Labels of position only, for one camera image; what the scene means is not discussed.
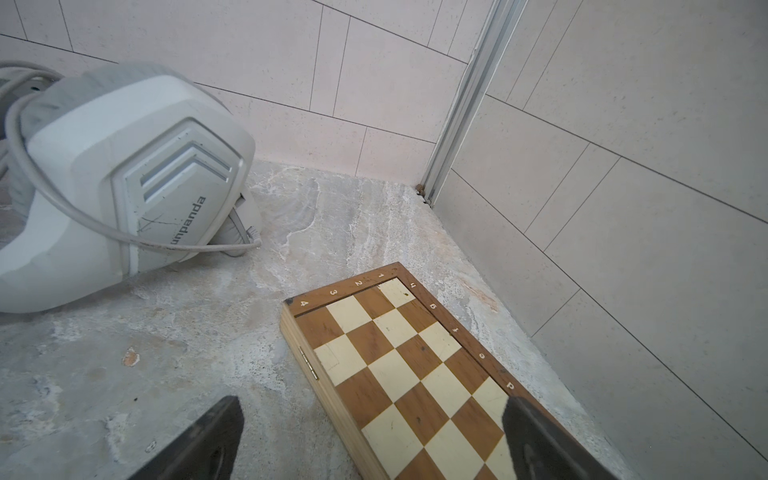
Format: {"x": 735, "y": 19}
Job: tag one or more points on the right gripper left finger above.
{"x": 206, "y": 450}

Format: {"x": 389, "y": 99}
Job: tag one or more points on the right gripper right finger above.
{"x": 540, "y": 449}

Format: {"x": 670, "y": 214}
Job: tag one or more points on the white grey headphones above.
{"x": 122, "y": 170}

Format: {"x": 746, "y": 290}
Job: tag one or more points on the wooden chessboard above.
{"x": 410, "y": 391}

